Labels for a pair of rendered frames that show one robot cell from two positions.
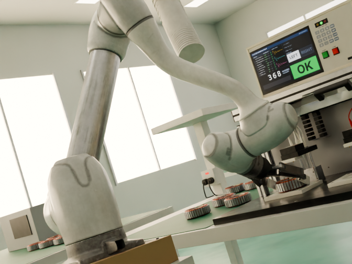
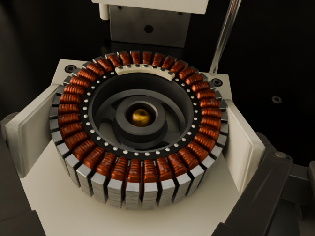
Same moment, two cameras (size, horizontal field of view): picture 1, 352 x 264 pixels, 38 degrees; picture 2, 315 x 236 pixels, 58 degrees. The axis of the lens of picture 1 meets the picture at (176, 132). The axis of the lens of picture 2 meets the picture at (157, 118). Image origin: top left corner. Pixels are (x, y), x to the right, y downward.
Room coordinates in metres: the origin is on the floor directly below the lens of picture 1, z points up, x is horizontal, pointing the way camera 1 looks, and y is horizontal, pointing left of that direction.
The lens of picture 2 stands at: (1.69, -0.25, 0.95)
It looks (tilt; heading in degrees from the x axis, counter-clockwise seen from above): 52 degrees down; 313
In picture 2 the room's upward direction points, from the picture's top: 9 degrees clockwise
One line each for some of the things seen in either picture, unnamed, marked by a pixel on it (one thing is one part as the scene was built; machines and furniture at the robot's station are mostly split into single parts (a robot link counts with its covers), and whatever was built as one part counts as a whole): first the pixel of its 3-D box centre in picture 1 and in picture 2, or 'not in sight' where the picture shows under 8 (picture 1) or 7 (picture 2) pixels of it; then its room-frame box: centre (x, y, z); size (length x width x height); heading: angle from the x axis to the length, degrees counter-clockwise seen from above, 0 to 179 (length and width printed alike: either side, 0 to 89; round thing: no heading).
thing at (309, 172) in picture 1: (310, 175); (150, 6); (1.88, -0.42, 0.80); 0.08 x 0.05 x 0.06; 48
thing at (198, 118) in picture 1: (209, 155); not in sight; (2.73, -0.13, 0.98); 0.37 x 0.35 x 0.46; 48
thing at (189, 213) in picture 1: (197, 211); not in sight; (2.17, 0.02, 0.77); 0.11 x 0.11 x 0.04
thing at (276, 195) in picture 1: (293, 190); (138, 141); (1.77, -0.32, 0.78); 0.15 x 0.15 x 0.01; 48
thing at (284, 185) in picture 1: (291, 183); (140, 121); (1.77, -0.32, 0.80); 0.11 x 0.11 x 0.04
